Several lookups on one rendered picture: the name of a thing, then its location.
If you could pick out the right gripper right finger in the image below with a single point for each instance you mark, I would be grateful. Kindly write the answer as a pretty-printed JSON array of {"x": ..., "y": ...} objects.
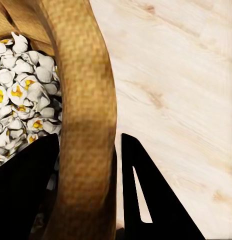
[{"x": 170, "y": 219}]

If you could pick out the popcorn bag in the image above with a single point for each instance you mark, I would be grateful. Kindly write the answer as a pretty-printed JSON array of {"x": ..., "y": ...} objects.
[{"x": 83, "y": 205}]

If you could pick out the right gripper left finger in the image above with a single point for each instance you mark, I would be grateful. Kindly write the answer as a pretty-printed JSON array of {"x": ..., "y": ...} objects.
[{"x": 23, "y": 181}]

